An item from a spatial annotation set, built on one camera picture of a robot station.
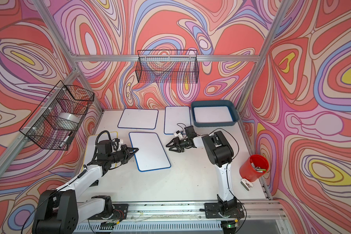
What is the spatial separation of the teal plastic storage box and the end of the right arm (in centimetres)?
23

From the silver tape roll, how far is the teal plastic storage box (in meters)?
0.75

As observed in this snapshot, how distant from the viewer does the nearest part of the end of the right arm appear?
0.88 meters
